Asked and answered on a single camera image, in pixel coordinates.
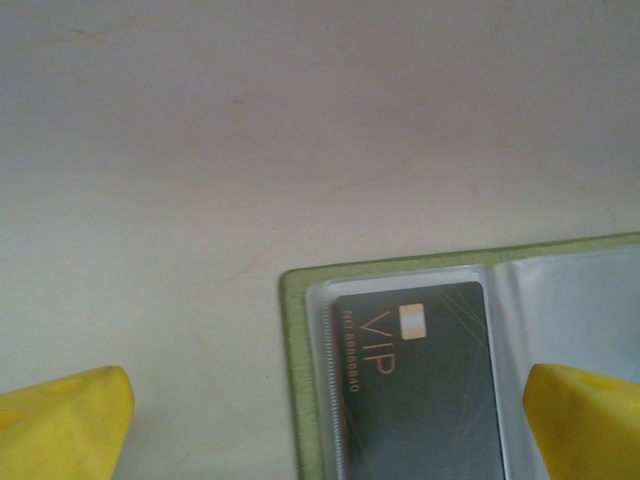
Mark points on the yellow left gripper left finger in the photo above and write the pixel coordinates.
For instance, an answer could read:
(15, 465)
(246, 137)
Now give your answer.
(60, 430)

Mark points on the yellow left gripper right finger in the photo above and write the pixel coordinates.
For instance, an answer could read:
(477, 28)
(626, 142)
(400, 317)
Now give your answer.
(590, 430)

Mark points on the black VIP card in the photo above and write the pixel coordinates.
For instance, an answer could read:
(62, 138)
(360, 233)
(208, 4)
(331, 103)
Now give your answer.
(425, 400)

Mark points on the green card holder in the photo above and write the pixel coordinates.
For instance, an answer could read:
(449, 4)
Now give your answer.
(297, 375)

